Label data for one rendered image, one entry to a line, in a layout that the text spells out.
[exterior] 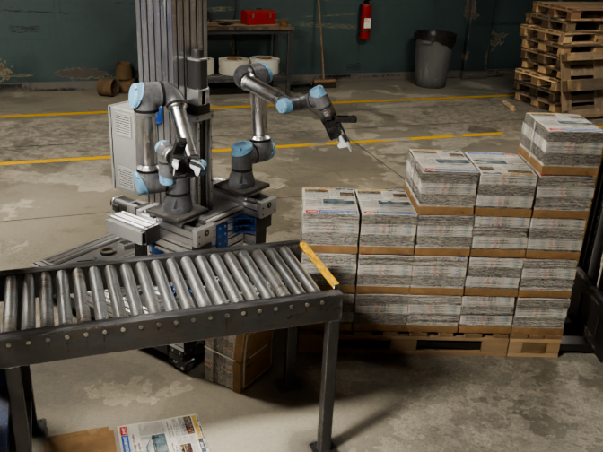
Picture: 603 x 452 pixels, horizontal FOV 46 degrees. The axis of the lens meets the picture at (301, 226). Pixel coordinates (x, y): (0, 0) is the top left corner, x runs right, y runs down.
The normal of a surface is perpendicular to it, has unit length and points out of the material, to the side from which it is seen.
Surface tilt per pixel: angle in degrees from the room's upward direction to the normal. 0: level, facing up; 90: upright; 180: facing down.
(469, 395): 0
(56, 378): 0
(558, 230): 90
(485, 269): 89
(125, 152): 90
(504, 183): 90
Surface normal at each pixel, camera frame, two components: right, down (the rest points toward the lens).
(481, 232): 0.03, 0.39
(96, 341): 0.33, 0.39
